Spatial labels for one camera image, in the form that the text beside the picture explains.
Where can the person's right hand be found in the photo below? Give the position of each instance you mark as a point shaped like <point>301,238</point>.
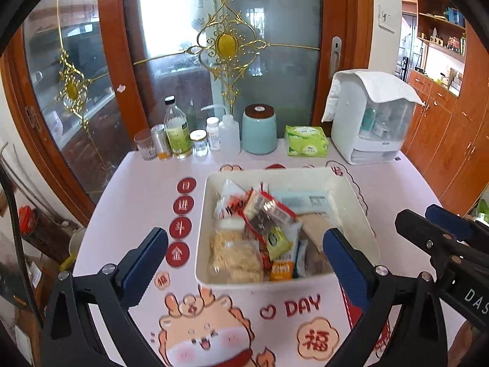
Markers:
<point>472,346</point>

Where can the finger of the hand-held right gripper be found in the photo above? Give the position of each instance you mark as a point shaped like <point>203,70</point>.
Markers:
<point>447,220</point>
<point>418,226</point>

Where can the green tissue pack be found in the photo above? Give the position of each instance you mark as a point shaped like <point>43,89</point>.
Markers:
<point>307,141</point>

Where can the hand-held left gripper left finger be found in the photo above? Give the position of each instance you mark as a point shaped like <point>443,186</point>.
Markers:
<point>147,265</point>

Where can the red round tin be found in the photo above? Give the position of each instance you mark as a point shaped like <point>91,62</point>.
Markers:
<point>27,220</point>

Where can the wooden cabinet with shelves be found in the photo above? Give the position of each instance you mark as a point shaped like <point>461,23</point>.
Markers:
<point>447,133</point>

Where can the white appliance with cloth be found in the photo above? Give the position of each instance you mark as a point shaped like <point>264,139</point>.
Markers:
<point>347,130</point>

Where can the white printed snack packet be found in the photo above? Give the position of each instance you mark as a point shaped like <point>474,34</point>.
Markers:
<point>294,248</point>

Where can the light blue snack packet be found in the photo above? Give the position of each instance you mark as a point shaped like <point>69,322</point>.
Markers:
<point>301,200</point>

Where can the small gold lid glass jar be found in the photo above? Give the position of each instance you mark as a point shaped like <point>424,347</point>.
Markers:
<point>199,144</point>

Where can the white pill bottle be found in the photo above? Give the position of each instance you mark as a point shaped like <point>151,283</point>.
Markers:
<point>214,134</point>

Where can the white wall switch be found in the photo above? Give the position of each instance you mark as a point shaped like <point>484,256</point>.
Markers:
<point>387,18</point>

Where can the brown paper snack packet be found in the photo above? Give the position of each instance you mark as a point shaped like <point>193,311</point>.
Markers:
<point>314,237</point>

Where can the white rectangular plastic tray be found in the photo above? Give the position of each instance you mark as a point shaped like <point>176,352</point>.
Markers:
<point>355,218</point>

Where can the clear glass tumbler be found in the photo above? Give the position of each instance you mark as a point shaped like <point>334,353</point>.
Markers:
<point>145,146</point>

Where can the clear plastic squeeze bottle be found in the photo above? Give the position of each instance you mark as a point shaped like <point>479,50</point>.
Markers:
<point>229,135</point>

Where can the teal canister with brown lid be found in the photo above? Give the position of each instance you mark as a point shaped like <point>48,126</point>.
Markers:
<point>259,132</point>

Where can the green label clear bottle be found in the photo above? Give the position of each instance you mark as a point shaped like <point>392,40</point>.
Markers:
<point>177,133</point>

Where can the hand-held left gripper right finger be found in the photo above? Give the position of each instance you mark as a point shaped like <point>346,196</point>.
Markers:
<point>344,265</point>

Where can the white folded towel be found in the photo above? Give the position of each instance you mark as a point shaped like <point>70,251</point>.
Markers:
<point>382,86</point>

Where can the silver and orange can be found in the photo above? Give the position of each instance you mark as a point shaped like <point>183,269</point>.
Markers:
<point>161,143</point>

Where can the red and white snack packet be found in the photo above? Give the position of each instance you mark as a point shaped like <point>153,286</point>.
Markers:
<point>229,202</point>

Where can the green and yellow snack packet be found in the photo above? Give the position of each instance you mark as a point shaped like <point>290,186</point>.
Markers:
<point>278,241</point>

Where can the orange snack packet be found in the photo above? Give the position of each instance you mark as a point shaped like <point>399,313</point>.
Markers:
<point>282,271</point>

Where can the clear rice cracker packet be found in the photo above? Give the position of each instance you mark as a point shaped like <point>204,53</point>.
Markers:
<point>235,254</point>

